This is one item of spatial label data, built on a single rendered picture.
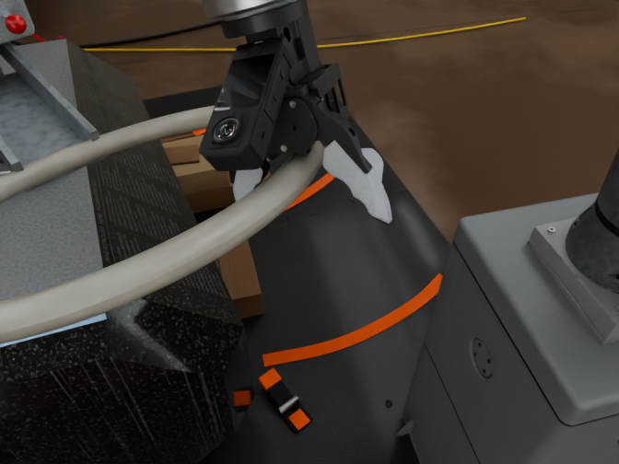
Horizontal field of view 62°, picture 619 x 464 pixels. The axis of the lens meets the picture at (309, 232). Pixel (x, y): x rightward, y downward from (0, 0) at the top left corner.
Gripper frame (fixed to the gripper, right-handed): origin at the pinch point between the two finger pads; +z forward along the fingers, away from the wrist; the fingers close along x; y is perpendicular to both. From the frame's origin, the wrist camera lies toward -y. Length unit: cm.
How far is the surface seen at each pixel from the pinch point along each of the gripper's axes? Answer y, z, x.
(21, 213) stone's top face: 24, 8, 78
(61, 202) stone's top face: 29, 9, 72
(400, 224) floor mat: 142, 83, 39
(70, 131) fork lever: 19, -8, 48
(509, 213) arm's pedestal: 54, 29, -13
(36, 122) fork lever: 19, -10, 55
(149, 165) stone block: 62, 15, 77
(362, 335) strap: 86, 94, 41
